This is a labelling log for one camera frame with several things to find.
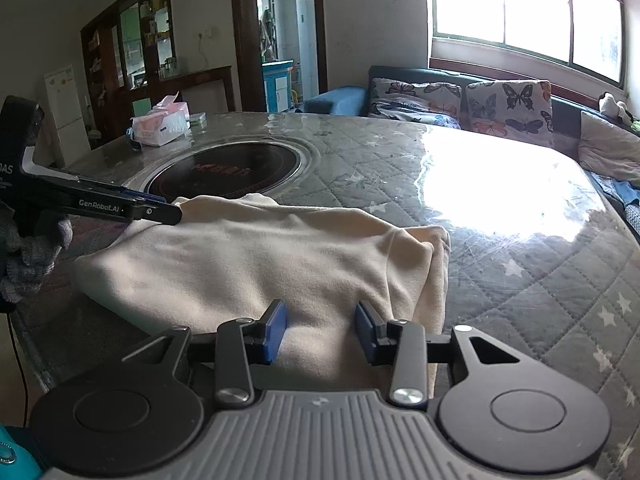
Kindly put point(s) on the blue corner sofa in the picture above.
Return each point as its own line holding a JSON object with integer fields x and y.
{"x": 335, "y": 100}

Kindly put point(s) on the round black induction cooktop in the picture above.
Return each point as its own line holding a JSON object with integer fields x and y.
{"x": 225, "y": 170}

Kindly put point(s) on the grey star quilted table cover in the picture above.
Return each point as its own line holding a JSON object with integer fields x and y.
{"x": 525, "y": 285}

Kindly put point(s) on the light blue cabinet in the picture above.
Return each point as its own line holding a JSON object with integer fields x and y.
{"x": 277, "y": 85}

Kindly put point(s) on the upright butterfly print cushion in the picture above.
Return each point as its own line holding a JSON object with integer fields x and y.
{"x": 505, "y": 110}

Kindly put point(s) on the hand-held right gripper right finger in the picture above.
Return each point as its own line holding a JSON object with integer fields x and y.
{"x": 367, "y": 333}

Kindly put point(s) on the pink white tissue pack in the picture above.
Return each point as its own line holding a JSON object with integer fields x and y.
{"x": 162, "y": 130}

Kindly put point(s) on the dark wooden door frame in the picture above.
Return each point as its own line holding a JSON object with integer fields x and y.
{"x": 245, "y": 35}

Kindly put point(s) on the white wall socket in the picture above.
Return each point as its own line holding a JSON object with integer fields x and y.
{"x": 206, "y": 34}

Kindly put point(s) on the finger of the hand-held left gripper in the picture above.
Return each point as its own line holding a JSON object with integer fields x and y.
{"x": 145, "y": 196}
{"x": 100, "y": 205}

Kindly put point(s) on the small green box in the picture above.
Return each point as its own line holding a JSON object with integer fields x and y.
{"x": 197, "y": 119}

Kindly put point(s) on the panda plush toy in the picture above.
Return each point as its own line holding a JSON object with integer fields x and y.
{"x": 610, "y": 105}

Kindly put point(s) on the large window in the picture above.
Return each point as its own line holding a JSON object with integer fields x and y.
{"x": 500, "y": 0}

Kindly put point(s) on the cream sweatshirt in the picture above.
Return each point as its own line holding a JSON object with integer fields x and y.
{"x": 250, "y": 260}

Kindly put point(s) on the person's left hand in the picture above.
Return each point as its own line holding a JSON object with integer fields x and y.
{"x": 30, "y": 265}

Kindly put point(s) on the teal object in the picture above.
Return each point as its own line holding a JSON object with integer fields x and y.
{"x": 15, "y": 460}

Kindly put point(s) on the plain grey pillow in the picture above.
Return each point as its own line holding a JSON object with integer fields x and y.
{"x": 610, "y": 150}

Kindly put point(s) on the flat-lying butterfly print cushion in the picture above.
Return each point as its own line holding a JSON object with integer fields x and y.
{"x": 400, "y": 95}

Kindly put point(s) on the blue sofa throw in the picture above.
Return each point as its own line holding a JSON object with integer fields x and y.
{"x": 622, "y": 190}

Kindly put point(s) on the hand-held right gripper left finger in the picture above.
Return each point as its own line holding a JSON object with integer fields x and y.
{"x": 275, "y": 331}

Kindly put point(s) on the dark wooden display cabinet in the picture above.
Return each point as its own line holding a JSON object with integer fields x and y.
{"x": 113, "y": 67}

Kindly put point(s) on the white refrigerator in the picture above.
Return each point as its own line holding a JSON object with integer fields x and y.
{"x": 65, "y": 110}

